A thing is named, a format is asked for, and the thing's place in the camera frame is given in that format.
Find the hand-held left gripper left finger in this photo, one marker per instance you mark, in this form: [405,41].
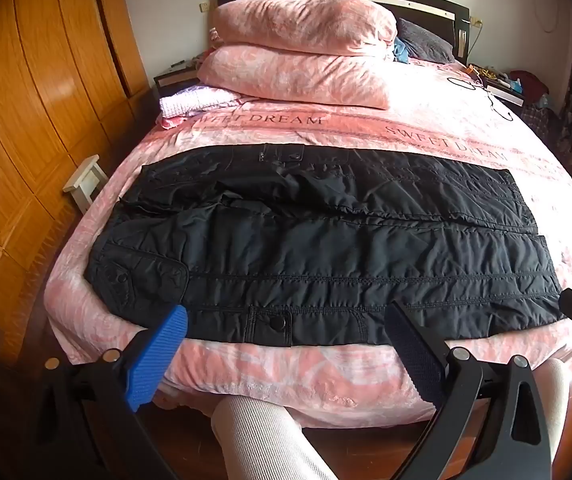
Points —
[158,355]

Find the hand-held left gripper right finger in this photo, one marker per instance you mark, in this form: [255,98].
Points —
[416,355]

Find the black quilted jacket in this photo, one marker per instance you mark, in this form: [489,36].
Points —
[316,250]

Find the person's right leg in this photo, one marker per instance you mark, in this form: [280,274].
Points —
[553,400]

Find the person's leg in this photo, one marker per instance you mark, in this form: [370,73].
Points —
[553,400]
[266,440]

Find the person's left leg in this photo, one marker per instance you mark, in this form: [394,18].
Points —
[266,440]

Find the white small stool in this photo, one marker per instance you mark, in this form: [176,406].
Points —
[85,180]

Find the plaid cloth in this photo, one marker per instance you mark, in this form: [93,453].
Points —
[538,120]

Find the cluttered bedside table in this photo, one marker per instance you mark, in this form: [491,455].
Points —
[506,92]

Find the pink patterned bed blanket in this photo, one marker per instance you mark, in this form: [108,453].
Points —
[416,125]

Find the lavender folded cloth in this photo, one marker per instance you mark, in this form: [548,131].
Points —
[195,100]

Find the wooden wardrobe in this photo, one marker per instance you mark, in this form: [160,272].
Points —
[30,110]

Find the dark bedside table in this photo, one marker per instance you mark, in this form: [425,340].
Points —
[173,79]

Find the pink pillow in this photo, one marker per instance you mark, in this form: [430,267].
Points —
[296,77]
[301,25]

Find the blue cloth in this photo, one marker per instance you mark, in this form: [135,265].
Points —
[401,51]

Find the dark grey pillow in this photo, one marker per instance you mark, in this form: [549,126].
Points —
[423,40]

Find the dark wooden headboard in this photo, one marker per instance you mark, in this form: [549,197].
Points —
[416,6]

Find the wall socket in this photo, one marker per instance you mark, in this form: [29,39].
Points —
[207,6]

